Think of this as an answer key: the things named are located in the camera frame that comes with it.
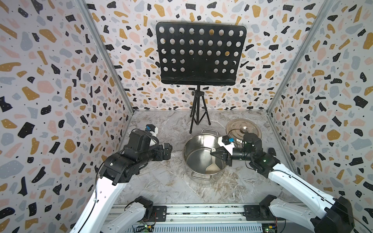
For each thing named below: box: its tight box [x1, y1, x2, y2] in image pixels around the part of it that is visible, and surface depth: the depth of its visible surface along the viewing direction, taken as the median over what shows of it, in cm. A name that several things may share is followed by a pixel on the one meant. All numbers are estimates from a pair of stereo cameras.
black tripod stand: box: [189, 84, 211, 134], surface depth 97 cm
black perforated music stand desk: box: [155, 21, 247, 86], surface depth 69 cm
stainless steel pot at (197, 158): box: [182, 128, 227, 182], surface depth 85 cm
